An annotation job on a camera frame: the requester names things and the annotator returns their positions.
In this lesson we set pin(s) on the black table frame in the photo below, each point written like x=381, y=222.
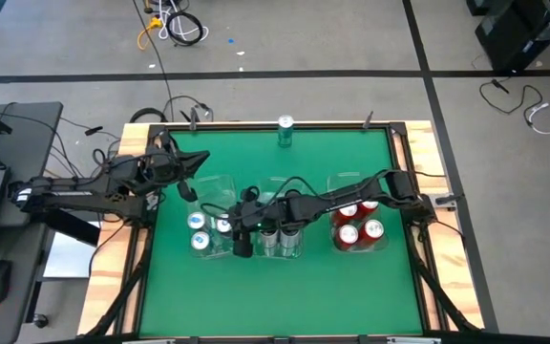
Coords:
x=237, y=126

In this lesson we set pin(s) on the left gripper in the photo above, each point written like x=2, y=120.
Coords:
x=158, y=165

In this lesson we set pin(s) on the black frame strut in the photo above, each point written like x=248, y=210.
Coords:
x=368, y=120
x=193, y=119
x=439, y=291
x=122, y=296

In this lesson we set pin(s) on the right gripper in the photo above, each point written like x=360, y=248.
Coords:
x=258, y=215

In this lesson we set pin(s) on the white Celsius can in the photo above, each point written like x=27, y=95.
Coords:
x=290, y=238
x=269, y=238

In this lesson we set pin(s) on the green table mat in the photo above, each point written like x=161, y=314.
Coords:
x=280, y=296

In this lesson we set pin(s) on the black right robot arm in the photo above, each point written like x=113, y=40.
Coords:
x=351, y=196

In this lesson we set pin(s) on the black caster wheel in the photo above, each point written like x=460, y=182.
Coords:
x=40, y=321

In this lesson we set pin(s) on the clear plastic bin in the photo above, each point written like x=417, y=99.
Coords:
x=342, y=184
x=213, y=191
x=268, y=186

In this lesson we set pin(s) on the red cola can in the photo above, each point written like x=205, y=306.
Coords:
x=374, y=229
x=348, y=211
x=369, y=206
x=348, y=234

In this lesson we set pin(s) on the black power adapter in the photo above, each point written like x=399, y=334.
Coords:
x=93, y=130

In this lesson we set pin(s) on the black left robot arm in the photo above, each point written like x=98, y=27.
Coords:
x=79, y=191

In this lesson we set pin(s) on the black desk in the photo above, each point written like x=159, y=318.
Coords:
x=27, y=143

